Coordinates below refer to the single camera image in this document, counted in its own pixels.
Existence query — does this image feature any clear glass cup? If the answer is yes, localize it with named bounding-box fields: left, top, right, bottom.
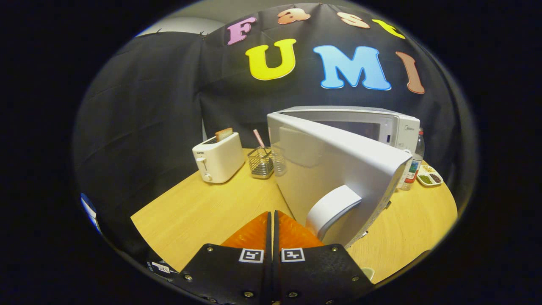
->
left=271, top=146, right=287, bottom=177

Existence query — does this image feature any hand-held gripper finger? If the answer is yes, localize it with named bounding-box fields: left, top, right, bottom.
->
left=273, top=210, right=375, bottom=305
left=171, top=211, right=271, bottom=305

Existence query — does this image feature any wire utensil basket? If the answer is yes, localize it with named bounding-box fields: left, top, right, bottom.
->
left=248, top=147, right=274, bottom=180

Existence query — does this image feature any white toaster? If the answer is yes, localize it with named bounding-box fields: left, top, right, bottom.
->
left=192, top=132, right=246, bottom=184

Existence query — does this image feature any white microwave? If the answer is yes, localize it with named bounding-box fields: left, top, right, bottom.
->
left=267, top=106, right=420, bottom=248

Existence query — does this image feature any white divided snack tray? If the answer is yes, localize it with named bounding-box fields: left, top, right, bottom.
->
left=417, top=164, right=444, bottom=187

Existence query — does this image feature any black backdrop cloth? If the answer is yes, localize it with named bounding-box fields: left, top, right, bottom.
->
left=72, top=3, right=477, bottom=255

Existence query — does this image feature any clear plastic water bottle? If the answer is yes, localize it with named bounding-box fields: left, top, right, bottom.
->
left=401, top=128, right=425, bottom=191

